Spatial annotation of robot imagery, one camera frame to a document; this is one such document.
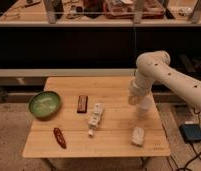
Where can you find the green bowl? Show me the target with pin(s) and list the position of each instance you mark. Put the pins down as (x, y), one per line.
(44, 104)

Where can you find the brown rectangular box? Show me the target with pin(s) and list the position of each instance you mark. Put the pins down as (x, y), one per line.
(82, 104)

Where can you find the wooden table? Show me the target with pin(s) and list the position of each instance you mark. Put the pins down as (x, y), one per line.
(114, 134)

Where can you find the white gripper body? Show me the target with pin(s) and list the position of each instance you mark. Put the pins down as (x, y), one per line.
(136, 93)

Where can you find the red chili pepper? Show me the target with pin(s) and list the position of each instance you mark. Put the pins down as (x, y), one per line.
(59, 137)

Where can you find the white lotion bottle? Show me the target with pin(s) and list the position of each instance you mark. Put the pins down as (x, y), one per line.
(95, 118)

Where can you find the white paper cup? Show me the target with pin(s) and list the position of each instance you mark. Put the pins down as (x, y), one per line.
(144, 106)

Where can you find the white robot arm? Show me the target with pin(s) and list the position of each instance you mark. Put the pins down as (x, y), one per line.
(155, 66)

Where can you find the background workbench shelf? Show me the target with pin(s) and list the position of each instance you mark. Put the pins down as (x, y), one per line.
(100, 13)

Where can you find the black foot pedal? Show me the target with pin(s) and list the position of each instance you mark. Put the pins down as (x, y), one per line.
(190, 132)

